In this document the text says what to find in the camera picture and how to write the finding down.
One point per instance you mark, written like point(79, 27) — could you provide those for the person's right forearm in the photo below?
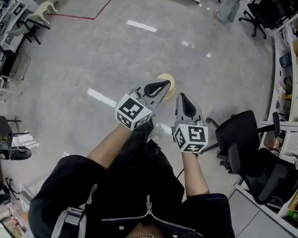
point(195, 175)

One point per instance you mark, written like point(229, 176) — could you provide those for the black folding chair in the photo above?
point(2, 125)

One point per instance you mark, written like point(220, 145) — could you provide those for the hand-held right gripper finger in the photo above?
point(195, 109)
point(180, 106)

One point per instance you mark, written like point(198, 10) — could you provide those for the white metal shelf rack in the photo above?
point(285, 103)

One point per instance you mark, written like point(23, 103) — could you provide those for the cluttered white shelf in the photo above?
point(5, 21)

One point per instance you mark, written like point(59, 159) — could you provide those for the person's black trousers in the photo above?
point(149, 167)

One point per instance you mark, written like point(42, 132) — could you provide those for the person's black jacket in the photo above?
point(64, 190)

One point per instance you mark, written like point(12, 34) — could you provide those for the white perforated basket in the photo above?
point(293, 142)

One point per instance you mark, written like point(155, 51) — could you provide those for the beige plastic mesh basket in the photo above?
point(171, 90)

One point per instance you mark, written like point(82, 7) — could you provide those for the cream stool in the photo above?
point(44, 12)

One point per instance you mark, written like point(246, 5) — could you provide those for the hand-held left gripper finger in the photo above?
point(157, 98)
point(154, 84)

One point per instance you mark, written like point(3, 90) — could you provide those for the black office chair with headrest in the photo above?
point(243, 147)

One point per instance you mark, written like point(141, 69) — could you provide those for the person's left forearm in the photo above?
point(106, 150)

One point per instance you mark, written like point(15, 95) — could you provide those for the blue packet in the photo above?
point(285, 60)

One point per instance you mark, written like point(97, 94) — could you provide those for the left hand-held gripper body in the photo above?
point(131, 113)

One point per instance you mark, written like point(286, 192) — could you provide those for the black metal stand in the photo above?
point(32, 30)

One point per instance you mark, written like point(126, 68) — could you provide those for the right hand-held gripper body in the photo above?
point(191, 137)

